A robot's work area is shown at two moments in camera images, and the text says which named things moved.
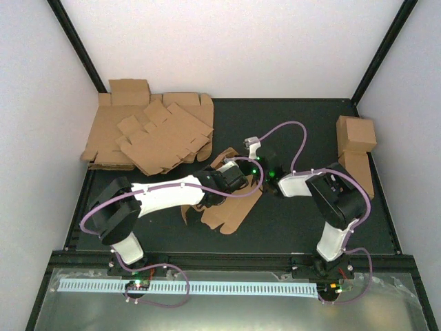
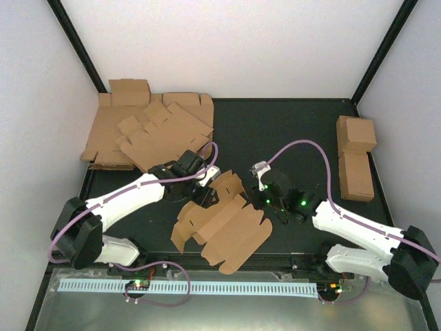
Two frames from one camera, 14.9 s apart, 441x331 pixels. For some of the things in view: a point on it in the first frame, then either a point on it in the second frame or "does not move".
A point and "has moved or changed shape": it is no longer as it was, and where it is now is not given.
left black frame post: (74, 35) does not move
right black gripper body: (243, 163) -> (258, 203)
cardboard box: (228, 213) has moved or changed shape
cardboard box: (355, 134) does not move
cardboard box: (357, 165) does not move
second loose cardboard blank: (167, 138) does not move
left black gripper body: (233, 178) -> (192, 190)
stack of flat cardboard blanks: (153, 133) does not move
